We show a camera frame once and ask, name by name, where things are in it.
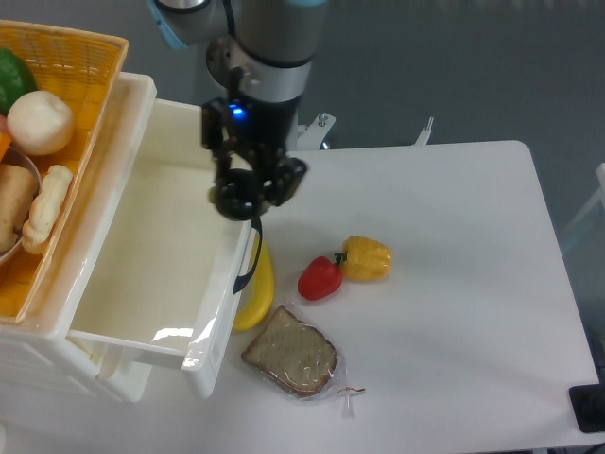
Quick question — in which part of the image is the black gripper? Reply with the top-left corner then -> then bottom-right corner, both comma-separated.
201,95 -> 307,208

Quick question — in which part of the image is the dark purple mangosteen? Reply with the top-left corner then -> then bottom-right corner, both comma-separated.
208,168 -> 272,221

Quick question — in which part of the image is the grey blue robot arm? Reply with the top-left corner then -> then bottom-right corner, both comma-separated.
147,1 -> 328,220

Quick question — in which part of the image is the white upper drawer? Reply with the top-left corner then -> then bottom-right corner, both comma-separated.
70,100 -> 255,398

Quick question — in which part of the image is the white drawer cabinet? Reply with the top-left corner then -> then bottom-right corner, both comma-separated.
1,73 -> 157,402

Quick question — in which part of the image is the red bell pepper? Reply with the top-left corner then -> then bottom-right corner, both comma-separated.
298,256 -> 343,302

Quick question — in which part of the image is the yellow banana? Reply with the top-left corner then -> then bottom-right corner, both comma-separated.
233,239 -> 275,332

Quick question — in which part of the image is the yellow bell pepper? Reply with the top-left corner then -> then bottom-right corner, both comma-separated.
335,236 -> 392,282

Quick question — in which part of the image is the bagged bread slice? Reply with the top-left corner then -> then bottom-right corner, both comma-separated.
240,305 -> 366,419

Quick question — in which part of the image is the orange wicker basket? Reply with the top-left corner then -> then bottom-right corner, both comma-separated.
1,20 -> 129,323

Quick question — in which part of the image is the white round bun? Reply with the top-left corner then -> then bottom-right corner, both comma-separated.
8,91 -> 75,156

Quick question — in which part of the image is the tan potato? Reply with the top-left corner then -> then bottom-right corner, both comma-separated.
0,164 -> 38,253

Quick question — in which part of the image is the green pepper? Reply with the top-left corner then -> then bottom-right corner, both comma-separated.
0,47 -> 38,116

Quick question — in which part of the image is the black device at edge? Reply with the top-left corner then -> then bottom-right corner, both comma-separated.
568,384 -> 604,433

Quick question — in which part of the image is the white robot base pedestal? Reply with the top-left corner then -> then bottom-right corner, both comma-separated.
285,110 -> 337,151

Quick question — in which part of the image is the dark drawer handle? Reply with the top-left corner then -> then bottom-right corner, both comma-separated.
233,217 -> 264,294

